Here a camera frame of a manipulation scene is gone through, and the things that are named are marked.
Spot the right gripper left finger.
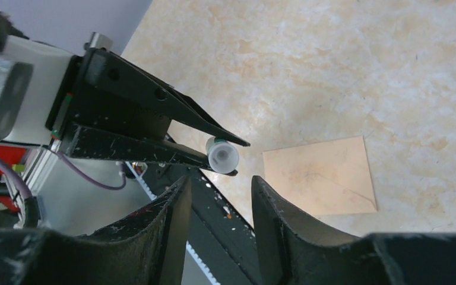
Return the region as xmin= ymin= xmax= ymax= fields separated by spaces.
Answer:
xmin=0 ymin=176 xmax=192 ymax=284

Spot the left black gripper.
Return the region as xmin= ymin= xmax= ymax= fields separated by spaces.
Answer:
xmin=45 ymin=48 xmax=250 ymax=172

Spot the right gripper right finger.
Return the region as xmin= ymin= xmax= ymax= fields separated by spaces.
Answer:
xmin=251 ymin=176 xmax=456 ymax=284

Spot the green white glue stick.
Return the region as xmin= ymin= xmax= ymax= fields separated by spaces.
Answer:
xmin=205 ymin=137 xmax=240 ymax=174

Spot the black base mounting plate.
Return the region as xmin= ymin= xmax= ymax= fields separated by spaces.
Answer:
xmin=144 ymin=165 xmax=262 ymax=284

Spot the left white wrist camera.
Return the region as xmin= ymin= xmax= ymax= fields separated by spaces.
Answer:
xmin=0 ymin=36 xmax=74 ymax=145

